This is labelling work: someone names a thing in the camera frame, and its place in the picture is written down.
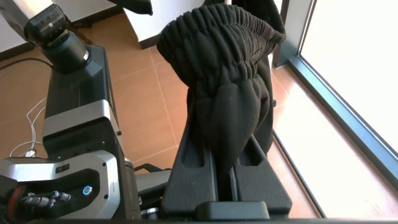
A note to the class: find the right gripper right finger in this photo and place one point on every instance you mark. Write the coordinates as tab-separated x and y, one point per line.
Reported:
261	183

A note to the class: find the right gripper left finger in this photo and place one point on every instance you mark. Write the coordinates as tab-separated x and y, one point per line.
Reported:
189	180

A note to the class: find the black garment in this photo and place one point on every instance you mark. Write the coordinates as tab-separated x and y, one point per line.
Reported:
224	77

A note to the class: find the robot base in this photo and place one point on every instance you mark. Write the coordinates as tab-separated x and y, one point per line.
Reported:
77	124

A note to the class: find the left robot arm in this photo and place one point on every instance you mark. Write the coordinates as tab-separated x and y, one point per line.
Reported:
59	46

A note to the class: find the window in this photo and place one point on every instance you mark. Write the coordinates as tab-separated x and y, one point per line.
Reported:
342	119

